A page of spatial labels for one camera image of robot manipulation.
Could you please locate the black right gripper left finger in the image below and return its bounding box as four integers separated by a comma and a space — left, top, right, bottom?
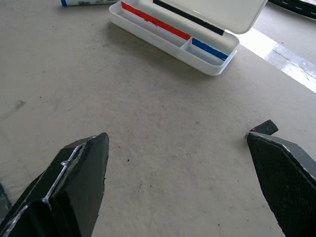
0, 132, 110, 237

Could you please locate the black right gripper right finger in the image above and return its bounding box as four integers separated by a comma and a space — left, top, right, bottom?
245, 131, 316, 237

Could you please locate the white plastic pencil case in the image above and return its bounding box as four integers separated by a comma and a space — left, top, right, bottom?
108, 0, 269, 77

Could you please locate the small black eraser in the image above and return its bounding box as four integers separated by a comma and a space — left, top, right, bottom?
249, 119, 279, 136

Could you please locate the white marker with blue cap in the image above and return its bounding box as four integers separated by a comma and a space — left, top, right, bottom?
60, 0, 120, 7

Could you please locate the black cable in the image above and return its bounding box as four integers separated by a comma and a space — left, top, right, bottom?
268, 0, 316, 19

